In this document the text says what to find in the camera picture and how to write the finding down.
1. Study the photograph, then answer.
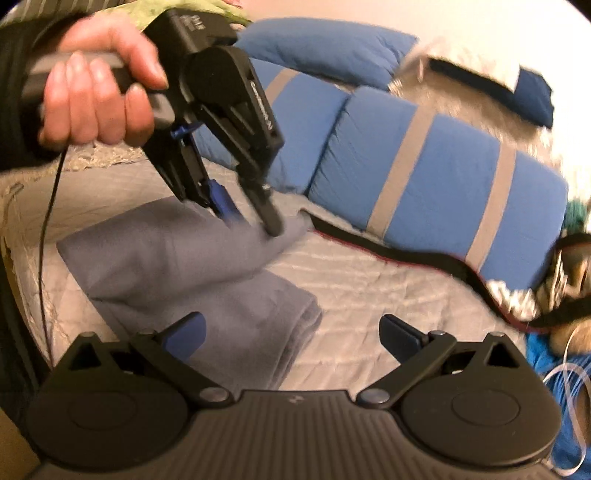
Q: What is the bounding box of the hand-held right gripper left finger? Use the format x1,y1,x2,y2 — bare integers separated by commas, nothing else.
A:
55,311,234,408

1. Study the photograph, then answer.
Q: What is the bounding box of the white ribbon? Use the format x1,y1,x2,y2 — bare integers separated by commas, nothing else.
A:
542,332,591,476

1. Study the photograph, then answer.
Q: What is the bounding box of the plain blue bolster cushion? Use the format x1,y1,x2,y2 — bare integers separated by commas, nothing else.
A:
235,18,419,90

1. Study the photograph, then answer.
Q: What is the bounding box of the silver foil wrapper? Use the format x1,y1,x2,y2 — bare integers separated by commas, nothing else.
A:
489,279,541,321

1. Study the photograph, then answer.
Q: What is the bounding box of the small plush animal toy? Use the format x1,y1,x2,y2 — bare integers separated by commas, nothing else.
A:
549,233,591,319

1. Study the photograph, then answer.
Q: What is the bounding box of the grey striped cloth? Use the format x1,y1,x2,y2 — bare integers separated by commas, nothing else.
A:
0,0,112,28

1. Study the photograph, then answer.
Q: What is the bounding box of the person's left hand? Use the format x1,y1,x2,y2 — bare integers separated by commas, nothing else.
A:
37,16,169,151

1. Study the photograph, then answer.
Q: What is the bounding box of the beige quilted bedspread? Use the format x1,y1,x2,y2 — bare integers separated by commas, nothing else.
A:
0,138,532,402

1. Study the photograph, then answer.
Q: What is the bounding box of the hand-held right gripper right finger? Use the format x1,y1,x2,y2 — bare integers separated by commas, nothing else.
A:
358,314,539,409

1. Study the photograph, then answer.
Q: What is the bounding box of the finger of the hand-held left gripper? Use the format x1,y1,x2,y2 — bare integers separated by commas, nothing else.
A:
145,134,243,229
198,104,286,238

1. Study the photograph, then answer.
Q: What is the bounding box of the blue pillow with grey stripes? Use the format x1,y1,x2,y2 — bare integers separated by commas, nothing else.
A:
307,85,571,289
194,58,352,195

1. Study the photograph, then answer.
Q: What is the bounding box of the tan plush ball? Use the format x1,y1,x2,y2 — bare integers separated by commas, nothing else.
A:
551,323,591,356

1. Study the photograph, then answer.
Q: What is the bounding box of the grey fleece garment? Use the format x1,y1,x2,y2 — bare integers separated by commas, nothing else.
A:
55,196,324,393

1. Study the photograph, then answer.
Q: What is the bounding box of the green cloth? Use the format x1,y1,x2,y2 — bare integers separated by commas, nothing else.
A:
81,0,254,28

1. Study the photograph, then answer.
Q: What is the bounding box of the bright blue cloth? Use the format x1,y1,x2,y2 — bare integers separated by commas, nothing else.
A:
526,332,591,476

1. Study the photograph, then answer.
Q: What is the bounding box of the teal yarn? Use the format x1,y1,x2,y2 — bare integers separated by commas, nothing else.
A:
563,198,591,232

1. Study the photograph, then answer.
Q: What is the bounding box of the dark blue cushion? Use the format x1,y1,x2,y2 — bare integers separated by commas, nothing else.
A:
429,58,555,130

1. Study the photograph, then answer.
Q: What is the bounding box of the white pillow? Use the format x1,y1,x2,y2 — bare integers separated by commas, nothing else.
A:
406,34,522,93

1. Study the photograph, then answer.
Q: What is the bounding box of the thin black cable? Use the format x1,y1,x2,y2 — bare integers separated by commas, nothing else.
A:
38,145,68,370

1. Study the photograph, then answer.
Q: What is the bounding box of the black strap with red edge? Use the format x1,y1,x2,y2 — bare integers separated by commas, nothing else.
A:
300,208,591,333

